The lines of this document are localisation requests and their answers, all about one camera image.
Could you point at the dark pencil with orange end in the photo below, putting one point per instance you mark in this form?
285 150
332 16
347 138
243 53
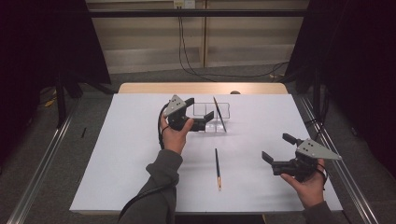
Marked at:
219 115
217 168

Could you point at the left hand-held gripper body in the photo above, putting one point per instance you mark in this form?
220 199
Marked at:
177 119

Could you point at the white wall socket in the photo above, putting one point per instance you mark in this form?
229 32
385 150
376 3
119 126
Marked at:
184 3

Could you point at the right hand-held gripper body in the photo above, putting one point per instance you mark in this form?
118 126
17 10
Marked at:
300 166

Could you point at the person's left hand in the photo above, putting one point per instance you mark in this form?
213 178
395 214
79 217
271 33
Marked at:
174 141

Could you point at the white table sheet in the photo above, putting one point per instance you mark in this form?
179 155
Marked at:
124 161

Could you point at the person's right hand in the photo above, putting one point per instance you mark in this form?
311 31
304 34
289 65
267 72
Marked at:
311 191

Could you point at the clear acrylic organizer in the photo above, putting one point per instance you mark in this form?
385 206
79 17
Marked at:
214 127

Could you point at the metal floor rail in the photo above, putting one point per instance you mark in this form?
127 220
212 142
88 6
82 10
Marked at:
43 165
351 186

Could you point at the black horizontal frame bar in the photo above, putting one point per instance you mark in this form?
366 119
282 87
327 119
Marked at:
199 13

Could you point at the yellow floor tape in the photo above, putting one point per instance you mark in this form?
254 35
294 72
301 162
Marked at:
49 102

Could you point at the black curtain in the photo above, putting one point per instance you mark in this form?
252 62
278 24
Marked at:
358 62
46 46

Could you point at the small black floor stick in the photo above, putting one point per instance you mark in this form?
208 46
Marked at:
83 132

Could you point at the light wooden table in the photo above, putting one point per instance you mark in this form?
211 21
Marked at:
186 88

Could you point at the black stand post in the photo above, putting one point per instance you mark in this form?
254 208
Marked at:
61 102
316 93

